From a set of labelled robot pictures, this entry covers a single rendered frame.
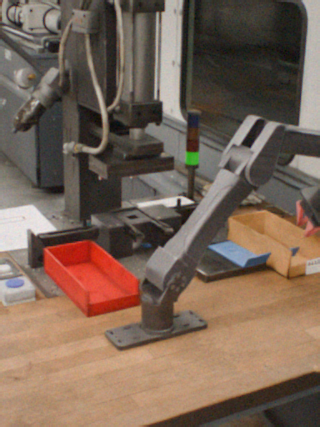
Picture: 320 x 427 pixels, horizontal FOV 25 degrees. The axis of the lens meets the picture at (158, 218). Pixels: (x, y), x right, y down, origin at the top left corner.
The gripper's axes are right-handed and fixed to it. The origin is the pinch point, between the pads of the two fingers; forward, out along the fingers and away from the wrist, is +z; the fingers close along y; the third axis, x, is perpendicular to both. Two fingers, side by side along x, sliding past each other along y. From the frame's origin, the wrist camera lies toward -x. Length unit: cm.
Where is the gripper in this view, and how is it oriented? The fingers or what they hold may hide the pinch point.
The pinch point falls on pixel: (304, 228)
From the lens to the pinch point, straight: 169.5
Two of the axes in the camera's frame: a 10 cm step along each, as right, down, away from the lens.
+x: -8.8, 1.5, -4.5
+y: -3.8, -7.8, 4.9
